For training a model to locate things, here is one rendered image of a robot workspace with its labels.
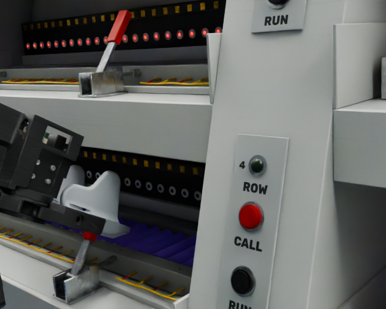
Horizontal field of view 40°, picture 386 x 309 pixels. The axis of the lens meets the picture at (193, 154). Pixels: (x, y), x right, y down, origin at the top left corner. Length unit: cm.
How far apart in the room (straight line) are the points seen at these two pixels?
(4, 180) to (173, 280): 18
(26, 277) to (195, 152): 26
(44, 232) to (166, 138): 27
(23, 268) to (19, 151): 21
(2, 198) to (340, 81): 26
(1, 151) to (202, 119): 16
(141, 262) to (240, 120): 21
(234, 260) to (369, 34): 17
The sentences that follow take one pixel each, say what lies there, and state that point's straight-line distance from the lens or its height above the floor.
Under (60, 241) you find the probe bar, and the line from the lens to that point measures 62.
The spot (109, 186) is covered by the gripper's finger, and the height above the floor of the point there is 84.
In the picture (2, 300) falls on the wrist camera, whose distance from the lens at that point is 46.
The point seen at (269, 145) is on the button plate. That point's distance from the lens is 35.
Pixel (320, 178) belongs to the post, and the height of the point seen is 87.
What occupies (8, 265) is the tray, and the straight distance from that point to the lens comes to 63.
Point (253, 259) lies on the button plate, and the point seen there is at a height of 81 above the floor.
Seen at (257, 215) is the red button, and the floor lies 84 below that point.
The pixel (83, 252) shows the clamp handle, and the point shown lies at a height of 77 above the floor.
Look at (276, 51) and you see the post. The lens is 36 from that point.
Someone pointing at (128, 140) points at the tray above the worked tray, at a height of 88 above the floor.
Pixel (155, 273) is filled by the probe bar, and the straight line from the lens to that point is 51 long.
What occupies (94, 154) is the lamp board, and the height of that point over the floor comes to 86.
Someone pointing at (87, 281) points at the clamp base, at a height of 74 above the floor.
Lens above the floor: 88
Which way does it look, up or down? level
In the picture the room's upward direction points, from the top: 7 degrees clockwise
